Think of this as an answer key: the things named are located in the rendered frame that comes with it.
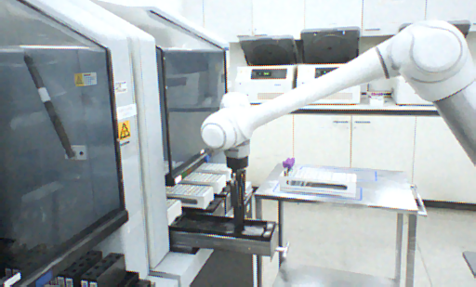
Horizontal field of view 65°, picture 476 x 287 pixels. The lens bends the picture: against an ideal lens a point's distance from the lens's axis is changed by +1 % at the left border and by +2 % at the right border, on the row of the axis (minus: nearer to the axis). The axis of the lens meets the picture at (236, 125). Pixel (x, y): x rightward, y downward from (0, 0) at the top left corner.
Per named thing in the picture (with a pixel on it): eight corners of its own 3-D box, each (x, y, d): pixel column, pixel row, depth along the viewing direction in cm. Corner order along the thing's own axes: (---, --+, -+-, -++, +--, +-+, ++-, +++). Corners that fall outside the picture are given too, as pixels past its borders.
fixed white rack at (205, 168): (170, 179, 176) (169, 167, 175) (179, 173, 185) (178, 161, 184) (230, 184, 167) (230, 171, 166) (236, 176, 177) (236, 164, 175)
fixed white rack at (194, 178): (154, 191, 161) (152, 177, 160) (165, 183, 171) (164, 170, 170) (218, 197, 153) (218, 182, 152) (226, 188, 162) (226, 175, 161)
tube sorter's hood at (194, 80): (44, 177, 135) (18, -7, 123) (136, 139, 192) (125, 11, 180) (174, 187, 120) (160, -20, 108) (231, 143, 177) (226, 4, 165)
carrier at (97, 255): (98, 270, 100) (96, 250, 99) (104, 271, 99) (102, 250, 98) (67, 298, 89) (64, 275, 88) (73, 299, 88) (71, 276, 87)
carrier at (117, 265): (120, 273, 98) (118, 253, 97) (126, 275, 97) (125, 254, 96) (91, 302, 87) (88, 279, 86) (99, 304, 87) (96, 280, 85)
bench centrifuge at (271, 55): (234, 104, 359) (231, 36, 347) (252, 97, 417) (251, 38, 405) (291, 105, 341) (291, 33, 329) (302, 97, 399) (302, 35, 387)
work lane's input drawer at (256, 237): (85, 239, 135) (82, 215, 134) (108, 222, 148) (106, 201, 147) (284, 266, 114) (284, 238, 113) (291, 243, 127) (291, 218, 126)
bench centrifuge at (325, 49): (296, 105, 341) (296, 28, 328) (303, 97, 399) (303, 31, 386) (360, 105, 325) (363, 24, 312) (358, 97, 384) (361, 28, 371)
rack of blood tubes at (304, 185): (279, 190, 153) (279, 176, 152) (284, 182, 162) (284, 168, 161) (355, 197, 144) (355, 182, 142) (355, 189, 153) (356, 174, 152)
